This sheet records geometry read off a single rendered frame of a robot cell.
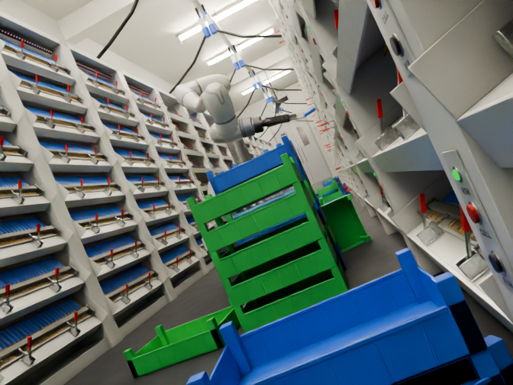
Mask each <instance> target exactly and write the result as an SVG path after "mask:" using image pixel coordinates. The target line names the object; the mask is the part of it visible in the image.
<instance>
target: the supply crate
mask: <svg viewBox="0 0 513 385"><path fill-rule="evenodd" d="M281 139H282V142H283V143H284V145H281V146H279V147H277V148H275V149H273V150H270V151H268V152H266V153H264V154H262V155H259V156H258V157H255V158H253V159H252V160H248V161H247V162H245V163H242V164H241V165H239V166H236V167H234V168H232V169H230V170H228V171H225V172H224V171H222V172H220V173H219V175H217V176H215V175H214V174H213V171H212V170H210V171H208V172H207V173H206V174H207V177H208V179H209V182H210V184H211V187H212V189H213V190H214V192H215V194H217V193H219V192H222V193H223V192H225V191H227V190H229V189H231V188H234V187H235V186H238V185H240V184H242V183H245V182H246V181H248V180H251V179H253V178H255V177H257V176H260V175H262V174H264V173H266V172H269V171H271V170H273V169H275V168H277V167H280V166H282V165H283V163H282V160H281V158H280V156H281V155H283V154H285V153H287V154H288V156H289V157H293V158H295V157H297V159H298V160H300V159H299V157H298V154H297V152H296V150H295V148H294V145H293V143H292V141H291V140H289V139H288V137H287V136H286V135H285V136H283V137H281Z"/></svg>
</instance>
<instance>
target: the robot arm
mask: <svg viewBox="0 0 513 385"><path fill-rule="evenodd" d="M230 90H231V83H230V81H229V79H228V78H227V77H226V76H224V75H221V74H213V75H209V76H203V77H201V78H198V79H196V80H193V81H191V82H187V83H185V84H184V83H183V84H180V85H178V86H177V87H176V88H175V96H176V100H177V102H178V103H179V104H180V105H181V106H183V107H185V108H187V109H190V110H193V111H194V112H198V113H203V112H206V110H208V112H209V114H210V115H211V116H212V118H213V119H214V121H215V124H213V125H212V126H211V127H210V128H209V134H210V137H211V139H212V141H213V142H214V143H216V144H225V143H226V145H227V147H228V149H229V151H230V153H231V156H232V158H233V160H234V163H235V164H236V165H238V164H242V163H245V162H247V161H248V160H252V158H251V156H250V153H249V151H248V149H247V146H246V144H245V143H244V139H243V138H246V137H250V136H254V135H255V134H256V133H260V132H263V131H264V128H263V127H266V126H267V127H272V126H274V125H279V124H282V123H286V122H290V121H294V120H298V119H301V118H305V114H304V111H300V112H294V113H291V114H284V115H278V116H274V117H270V118H265V119H264V120H262V118H261V117H260V116H257V117H254V118H251V117H248V118H241V119H237V116H236V115H235V113H234V107H233V103H232V101H231V97H230V96H229V92H230ZM208 194H212V197H213V196H215V192H214V190H213V189H212V187H211V184H210V182H209V183H208Z"/></svg>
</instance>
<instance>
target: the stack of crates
mask: <svg viewBox="0 0 513 385"><path fill-rule="evenodd" d="M280 158H281V160H282V163H283V165H282V166H280V167H277V168H275V169H273V170H271V171H269V172H266V173H264V174H262V175H260V176H257V177H255V178H253V179H251V180H248V181H246V182H245V183H242V184H240V185H238V186H235V187H234V188H231V189H229V190H227V191H225V192H222V193H220V194H218V195H216V196H213V197H212V194H208V195H206V196H205V201H203V202H200V203H199V204H197V202H196V200H195V197H194V196H192V197H189V198H187V199H186V201H187V203H188V205H189V208H190V210H191V212H192V215H193V217H194V219H195V222H196V224H197V226H198V229H199V231H200V233H201V235H202V238H203V240H204V242H205V245H206V247H207V249H208V252H209V254H210V255H211V259H212V260H213V263H214V265H215V267H216V270H217V272H218V275H219V277H220V278H221V280H222V283H223V285H224V288H225V290H226V292H227V295H228V297H229V299H230V301H231V304H232V306H233V308H234V311H235V312H236V315H237V318H238V320H239V322H240V325H241V327H242V329H243V330H244V333H246V332H249V331H252V330H254V329H255V328H259V327H261V326H263V325H266V324H268V323H271V322H274V321H276V320H277V319H281V318H283V317H285V316H288V315H290V314H292V313H294V312H297V311H300V310H302V309H305V308H307V307H309V306H312V305H314V304H316V303H319V302H322V301H324V300H326V299H329V298H331V297H333V296H336V295H338V294H341V293H344V292H346V291H348V290H349V287H348V283H347V277H346V274H345V273H344V270H343V268H342V266H341V264H340V261H339V259H338V257H337V255H336V252H335V250H334V248H333V246H332V243H331V241H330V239H329V237H328V235H327V232H326V231H325V229H324V226H323V224H322V221H321V219H320V217H319V214H318V212H317V210H316V208H315V205H314V203H313V202H312V199H311V197H310V195H309V192H308V190H307V188H306V186H305V183H304V181H303V179H302V176H301V174H300V172H299V171H298V167H297V166H296V164H295V161H294V159H293V157H289V156H288V154H287V153H285V154H283V155H281V156H280ZM291 185H293V187H294V189H295V193H293V194H291V195H290V196H287V197H285V198H282V199H280V200H278V201H275V202H273V203H271V204H269V205H266V206H264V207H262V208H260V209H257V210H255V211H253V212H251V213H248V214H246V215H244V216H241V217H239V218H237V219H235V220H233V221H231V222H228V223H226V224H225V223H224V221H223V219H222V216H224V215H226V214H229V213H231V212H233V211H236V210H238V209H240V208H243V207H244V206H246V205H249V204H251V203H253V202H255V201H258V200H260V199H262V198H265V197H267V196H269V195H272V194H273V193H276V192H278V191H280V190H282V189H285V188H287V187H289V186H291ZM303 212H305V214H306V217H304V218H301V219H299V220H298V221H295V222H293V223H290V224H288V225H285V226H283V227H281V228H278V229H276V230H275V231H271V232H270V233H267V234H265V235H262V236H260V237H258V238H255V239H253V240H251V241H248V242H247V243H244V244H242V245H239V246H237V247H235V246H234V244H233V243H234V242H237V241H239V240H242V239H244V238H246V237H249V236H251V235H254V234H256V233H257V232H260V231H262V230H264V229H267V228H269V227H272V226H274V225H277V224H279V223H280V222H284V221H285V220H287V219H290V218H292V217H295V216H297V215H299V214H302V213H303ZM213 220H215V222H216V225H217V226H218V227H217V228H215V229H213V230H210V231H209V230H208V226H207V225H206V223H207V222H210V221H213ZM224 247H227V250H228V251H227V252H226V253H225V254H223V255H222V256H220V254H219V252H218V250H219V249H221V248H224ZM290 251H291V252H290ZM265 262H266V263H265ZM236 274H239V275H238V276H237V277H236V278H235V279H234V280H233V281H232V282H231V278H230V277H232V276H234V275H236ZM244 303H246V304H245V306H244V307H243V306H242V305H243V304H244Z"/></svg>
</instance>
